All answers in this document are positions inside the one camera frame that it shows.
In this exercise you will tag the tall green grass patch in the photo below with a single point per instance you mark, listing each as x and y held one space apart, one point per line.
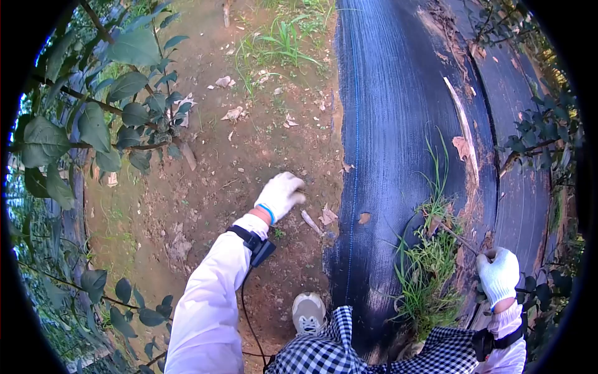
285 44

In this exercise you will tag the black wrist band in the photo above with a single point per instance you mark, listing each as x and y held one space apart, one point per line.
486 343
254 243

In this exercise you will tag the person's legs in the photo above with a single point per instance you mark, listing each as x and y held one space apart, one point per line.
327 350

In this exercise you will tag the long pale wood strip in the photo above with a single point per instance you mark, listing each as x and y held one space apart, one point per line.
465 126

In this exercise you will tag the person's right hand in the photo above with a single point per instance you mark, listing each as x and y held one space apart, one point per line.
501 276

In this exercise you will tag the person's right fingers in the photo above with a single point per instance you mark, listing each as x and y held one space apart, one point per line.
486 271

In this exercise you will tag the dry brown leaf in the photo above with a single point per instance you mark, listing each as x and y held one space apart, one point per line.
328 216

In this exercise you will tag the person's left fingers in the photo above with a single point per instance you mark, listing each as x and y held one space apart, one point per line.
293 187

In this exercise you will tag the person's left hand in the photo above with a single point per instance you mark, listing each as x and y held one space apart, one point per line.
279 194

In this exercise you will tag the narrow black weed mat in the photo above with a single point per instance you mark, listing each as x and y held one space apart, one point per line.
518 196

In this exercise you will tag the pale wood chip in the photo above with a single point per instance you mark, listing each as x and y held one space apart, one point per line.
310 221

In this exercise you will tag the small leafy tree branch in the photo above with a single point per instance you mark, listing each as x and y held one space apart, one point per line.
121 308

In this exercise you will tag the green grass clump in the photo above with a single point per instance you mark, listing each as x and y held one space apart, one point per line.
427 276

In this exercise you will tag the large leafy tree branch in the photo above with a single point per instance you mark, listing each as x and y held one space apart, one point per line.
93 126

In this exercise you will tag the wide black weed mat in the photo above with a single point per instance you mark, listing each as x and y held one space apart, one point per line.
392 140

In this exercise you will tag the dark leafy tree branch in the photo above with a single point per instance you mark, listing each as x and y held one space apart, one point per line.
546 131

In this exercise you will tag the brown wooden stick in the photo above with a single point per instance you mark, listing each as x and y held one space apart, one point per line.
460 239

